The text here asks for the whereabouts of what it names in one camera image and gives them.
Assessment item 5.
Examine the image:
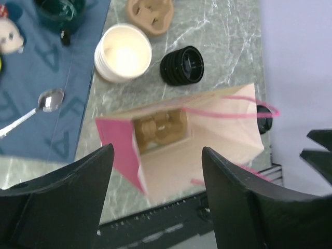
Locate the black cup lid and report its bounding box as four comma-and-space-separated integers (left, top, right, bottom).
257, 105, 273, 135

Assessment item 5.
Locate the silver spoon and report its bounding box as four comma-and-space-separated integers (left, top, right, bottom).
1, 88, 65, 139

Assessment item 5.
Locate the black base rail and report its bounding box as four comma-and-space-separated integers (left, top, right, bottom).
94, 191, 213, 248

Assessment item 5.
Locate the mouse plush toy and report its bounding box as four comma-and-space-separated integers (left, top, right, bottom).
1, 1, 25, 54

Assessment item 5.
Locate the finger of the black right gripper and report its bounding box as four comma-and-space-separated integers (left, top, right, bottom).
307, 129, 332, 152
300, 150, 332, 184

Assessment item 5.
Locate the stack of black lids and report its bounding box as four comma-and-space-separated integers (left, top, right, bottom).
159, 46, 204, 86

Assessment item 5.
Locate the dark green mug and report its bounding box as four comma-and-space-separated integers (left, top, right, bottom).
33, 0, 86, 46

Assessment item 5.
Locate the blue letter-print cloth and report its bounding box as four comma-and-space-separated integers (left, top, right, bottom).
1, 1, 109, 162

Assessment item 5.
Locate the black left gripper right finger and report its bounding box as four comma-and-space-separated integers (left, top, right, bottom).
202, 147, 331, 248

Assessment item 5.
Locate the cream cakes paper bag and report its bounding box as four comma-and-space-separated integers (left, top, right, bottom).
95, 84, 280, 202

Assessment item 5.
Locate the stack of paper cups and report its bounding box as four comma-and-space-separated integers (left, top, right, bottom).
94, 23, 152, 84

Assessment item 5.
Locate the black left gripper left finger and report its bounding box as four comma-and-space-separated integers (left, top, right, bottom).
1, 144, 114, 248

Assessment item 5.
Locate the brown pulp cup carrier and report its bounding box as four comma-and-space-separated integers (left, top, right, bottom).
133, 108, 188, 153
126, 0, 174, 37

